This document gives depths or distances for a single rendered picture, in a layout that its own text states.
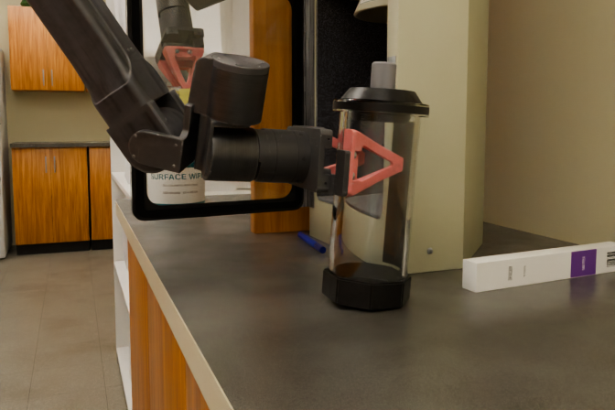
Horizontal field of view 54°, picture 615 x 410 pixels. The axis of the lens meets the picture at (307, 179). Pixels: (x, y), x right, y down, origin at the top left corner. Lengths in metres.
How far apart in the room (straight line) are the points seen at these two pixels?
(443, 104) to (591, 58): 0.38
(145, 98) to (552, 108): 0.81
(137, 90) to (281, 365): 0.29
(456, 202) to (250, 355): 0.42
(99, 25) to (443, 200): 0.50
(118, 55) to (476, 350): 0.44
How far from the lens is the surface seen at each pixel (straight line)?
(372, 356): 0.57
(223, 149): 0.60
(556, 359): 0.60
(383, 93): 0.66
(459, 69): 0.87
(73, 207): 5.77
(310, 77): 1.10
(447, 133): 0.86
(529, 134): 1.27
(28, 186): 5.76
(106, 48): 0.63
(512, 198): 1.31
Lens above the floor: 1.15
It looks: 5 degrees down
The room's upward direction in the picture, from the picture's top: straight up
